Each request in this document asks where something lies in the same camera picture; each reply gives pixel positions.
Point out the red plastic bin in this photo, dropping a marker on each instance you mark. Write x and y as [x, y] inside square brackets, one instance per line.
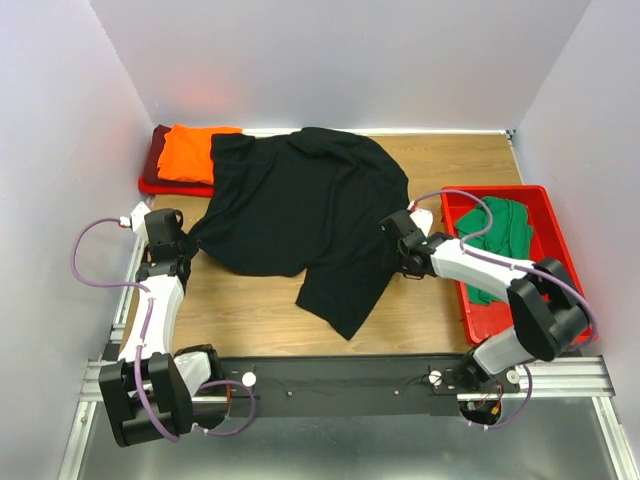
[481, 321]

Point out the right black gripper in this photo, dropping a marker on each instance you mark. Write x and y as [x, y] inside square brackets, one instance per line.
[407, 271]

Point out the aluminium frame rail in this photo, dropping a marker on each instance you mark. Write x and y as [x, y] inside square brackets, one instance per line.
[576, 377]

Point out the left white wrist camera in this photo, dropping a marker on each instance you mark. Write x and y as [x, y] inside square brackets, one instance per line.
[135, 221]

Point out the orange folded t shirt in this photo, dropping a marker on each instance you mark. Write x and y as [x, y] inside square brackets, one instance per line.
[186, 155]

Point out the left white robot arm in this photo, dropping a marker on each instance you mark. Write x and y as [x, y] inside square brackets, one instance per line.
[148, 392]

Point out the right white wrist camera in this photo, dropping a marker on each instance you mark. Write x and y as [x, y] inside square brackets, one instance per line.
[422, 218]

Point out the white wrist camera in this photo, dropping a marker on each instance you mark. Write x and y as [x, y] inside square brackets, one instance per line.
[135, 221]
[422, 218]

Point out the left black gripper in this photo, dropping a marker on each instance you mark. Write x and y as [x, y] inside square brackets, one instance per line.
[192, 244]

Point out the green t shirt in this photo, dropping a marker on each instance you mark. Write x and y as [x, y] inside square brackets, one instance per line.
[510, 235]

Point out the black t shirt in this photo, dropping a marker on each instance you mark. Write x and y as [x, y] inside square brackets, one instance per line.
[307, 202]

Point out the red folded t shirt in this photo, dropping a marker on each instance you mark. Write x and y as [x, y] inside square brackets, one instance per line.
[158, 187]

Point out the maroon folded t shirt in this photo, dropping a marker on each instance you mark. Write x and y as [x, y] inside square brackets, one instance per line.
[150, 169]

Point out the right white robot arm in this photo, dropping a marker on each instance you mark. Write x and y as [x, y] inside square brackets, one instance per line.
[548, 313]

